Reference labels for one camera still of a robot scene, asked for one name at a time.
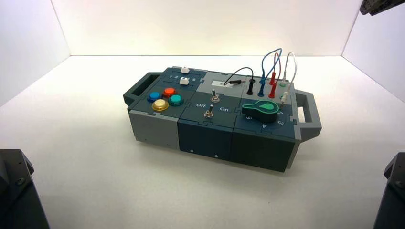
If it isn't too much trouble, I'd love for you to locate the teal push button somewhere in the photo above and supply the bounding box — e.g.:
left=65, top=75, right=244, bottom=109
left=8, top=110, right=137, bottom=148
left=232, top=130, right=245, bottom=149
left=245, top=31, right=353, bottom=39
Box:
left=168, top=94, right=184, bottom=107

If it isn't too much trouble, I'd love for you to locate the white jumper cable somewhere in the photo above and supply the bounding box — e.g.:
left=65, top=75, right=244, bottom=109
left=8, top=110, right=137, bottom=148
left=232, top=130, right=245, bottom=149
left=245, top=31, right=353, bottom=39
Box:
left=280, top=51, right=298, bottom=105

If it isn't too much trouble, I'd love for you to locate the green rotary knob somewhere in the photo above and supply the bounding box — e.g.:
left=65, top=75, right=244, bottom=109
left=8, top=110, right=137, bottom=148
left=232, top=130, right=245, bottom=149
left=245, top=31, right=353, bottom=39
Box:
left=242, top=100, right=280, bottom=124

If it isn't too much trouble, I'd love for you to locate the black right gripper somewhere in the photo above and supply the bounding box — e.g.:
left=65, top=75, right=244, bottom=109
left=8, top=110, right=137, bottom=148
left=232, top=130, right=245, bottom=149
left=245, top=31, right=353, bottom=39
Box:
left=360, top=0, right=405, bottom=16

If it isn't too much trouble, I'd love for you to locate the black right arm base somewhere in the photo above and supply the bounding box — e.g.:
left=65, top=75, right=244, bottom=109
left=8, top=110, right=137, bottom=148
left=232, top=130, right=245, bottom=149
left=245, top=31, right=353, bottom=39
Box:
left=373, top=152, right=405, bottom=229

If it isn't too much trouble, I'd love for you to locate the blue jumper cable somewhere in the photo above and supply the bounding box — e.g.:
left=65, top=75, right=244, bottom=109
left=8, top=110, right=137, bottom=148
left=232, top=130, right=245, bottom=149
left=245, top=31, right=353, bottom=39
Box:
left=257, top=48, right=283, bottom=97

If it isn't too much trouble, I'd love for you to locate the red jumper cable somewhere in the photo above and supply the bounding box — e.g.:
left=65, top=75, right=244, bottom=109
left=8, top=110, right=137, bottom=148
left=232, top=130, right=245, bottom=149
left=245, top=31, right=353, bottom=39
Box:
left=268, top=52, right=282, bottom=99

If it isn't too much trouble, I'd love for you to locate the yellow push button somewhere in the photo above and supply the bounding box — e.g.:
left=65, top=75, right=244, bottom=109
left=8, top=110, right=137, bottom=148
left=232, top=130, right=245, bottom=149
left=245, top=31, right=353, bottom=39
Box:
left=151, top=99, right=170, bottom=112

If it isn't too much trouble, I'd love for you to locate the black jumper cable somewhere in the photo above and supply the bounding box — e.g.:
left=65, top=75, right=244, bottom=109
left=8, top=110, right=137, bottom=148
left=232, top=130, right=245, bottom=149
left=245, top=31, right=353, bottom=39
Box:
left=224, top=67, right=256, bottom=96

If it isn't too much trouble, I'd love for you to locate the grey and teal control box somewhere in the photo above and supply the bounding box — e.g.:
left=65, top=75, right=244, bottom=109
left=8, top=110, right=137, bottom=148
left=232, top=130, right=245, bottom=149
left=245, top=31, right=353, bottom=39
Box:
left=122, top=65, right=323, bottom=173

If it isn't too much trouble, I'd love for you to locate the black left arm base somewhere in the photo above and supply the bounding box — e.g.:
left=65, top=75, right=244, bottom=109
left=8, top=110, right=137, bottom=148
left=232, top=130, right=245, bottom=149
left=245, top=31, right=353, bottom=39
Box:
left=0, top=149, right=51, bottom=229

